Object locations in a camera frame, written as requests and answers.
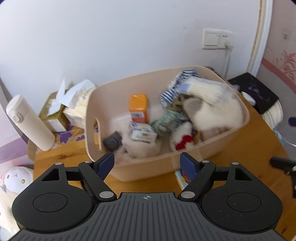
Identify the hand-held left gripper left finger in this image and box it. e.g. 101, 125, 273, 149
37, 152, 117, 202

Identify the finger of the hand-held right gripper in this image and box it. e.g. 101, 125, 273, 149
270, 157, 296, 198

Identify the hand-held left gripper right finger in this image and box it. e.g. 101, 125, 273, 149
178, 152, 258, 202

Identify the red white plush doll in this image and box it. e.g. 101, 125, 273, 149
170, 122, 195, 151

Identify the pink fluffy headband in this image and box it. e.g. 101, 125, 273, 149
116, 134, 162, 160

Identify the green plaid scrunchie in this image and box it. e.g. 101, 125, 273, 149
151, 110, 189, 132

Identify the white fluffy plush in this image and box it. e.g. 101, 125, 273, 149
183, 96, 244, 130

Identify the brown hair claw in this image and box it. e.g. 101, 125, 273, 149
170, 94, 188, 110

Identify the beige plastic basket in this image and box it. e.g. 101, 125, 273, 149
84, 66, 250, 182

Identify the orange box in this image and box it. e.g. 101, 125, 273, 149
129, 94, 149, 123

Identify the blue checked cloth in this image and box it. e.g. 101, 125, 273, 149
159, 69, 199, 108

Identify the blue yellow printed card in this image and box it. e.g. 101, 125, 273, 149
174, 170, 189, 189

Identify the dark grey round pouch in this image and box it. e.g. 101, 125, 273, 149
103, 130, 123, 151

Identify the wooden desk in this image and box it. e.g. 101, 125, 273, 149
27, 67, 296, 240

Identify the small blue white carton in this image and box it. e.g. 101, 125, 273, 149
131, 121, 159, 143

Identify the cream tissue pack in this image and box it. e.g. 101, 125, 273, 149
57, 79, 96, 130

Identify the gold tissue box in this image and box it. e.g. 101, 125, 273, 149
38, 91, 68, 132

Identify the white mouse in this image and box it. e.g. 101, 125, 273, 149
240, 91, 256, 106

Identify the cream thermos bottle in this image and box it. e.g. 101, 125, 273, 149
6, 95, 56, 151

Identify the white plush toy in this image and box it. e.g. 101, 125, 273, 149
0, 166, 34, 234

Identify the thin white cable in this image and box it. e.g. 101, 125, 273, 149
274, 130, 296, 147

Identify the white power cable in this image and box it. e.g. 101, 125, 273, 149
223, 40, 232, 78

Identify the white wall switch socket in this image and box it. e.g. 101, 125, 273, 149
202, 28, 233, 50

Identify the cream door frame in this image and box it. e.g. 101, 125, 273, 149
246, 0, 274, 76

